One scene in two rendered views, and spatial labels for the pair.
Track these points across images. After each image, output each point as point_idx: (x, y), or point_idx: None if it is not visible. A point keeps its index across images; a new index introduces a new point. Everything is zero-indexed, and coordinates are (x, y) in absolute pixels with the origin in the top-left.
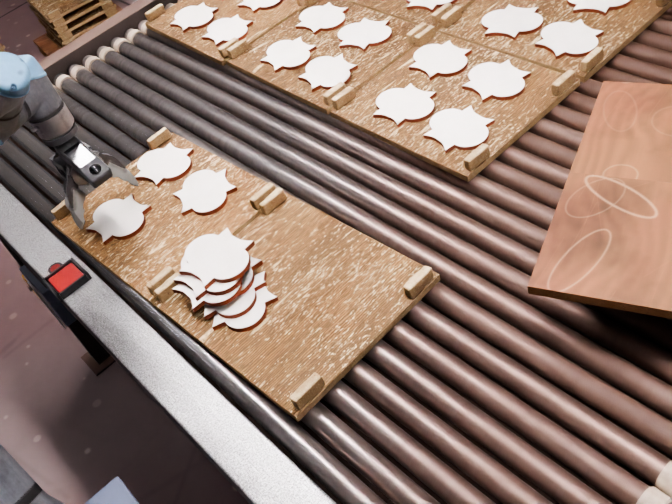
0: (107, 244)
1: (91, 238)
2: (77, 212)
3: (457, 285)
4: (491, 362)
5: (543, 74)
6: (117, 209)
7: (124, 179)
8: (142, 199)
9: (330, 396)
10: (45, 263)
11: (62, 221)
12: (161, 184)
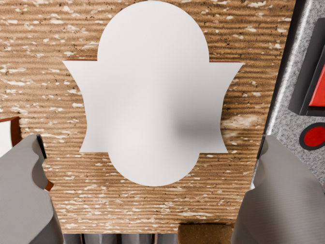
0: (232, 59)
1: (235, 121)
2: (298, 168)
3: None
4: None
5: None
6: (137, 137)
7: (31, 160)
8: (71, 118)
9: None
10: (310, 164)
11: (227, 218)
12: (5, 118)
